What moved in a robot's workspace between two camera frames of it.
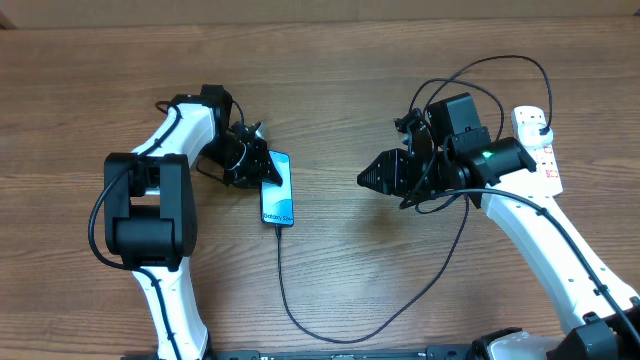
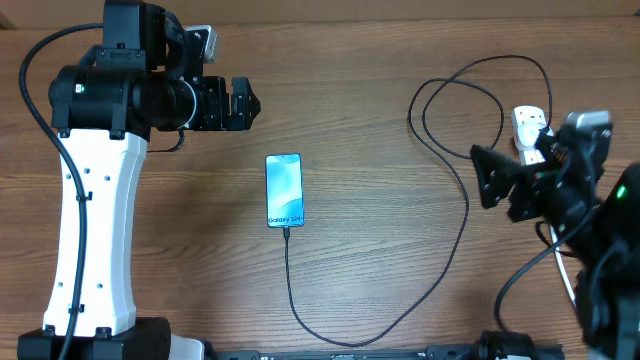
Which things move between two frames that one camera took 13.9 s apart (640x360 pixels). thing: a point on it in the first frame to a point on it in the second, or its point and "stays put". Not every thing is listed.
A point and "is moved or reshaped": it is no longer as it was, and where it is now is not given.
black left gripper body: x=243 y=163 to x=210 y=113
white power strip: x=531 y=128 stays put
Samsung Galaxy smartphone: x=276 y=200 is moved or reshaped
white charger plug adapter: x=529 y=135 stays put
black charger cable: x=466 y=216 to x=435 y=86
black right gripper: x=394 y=167 to x=499 y=174
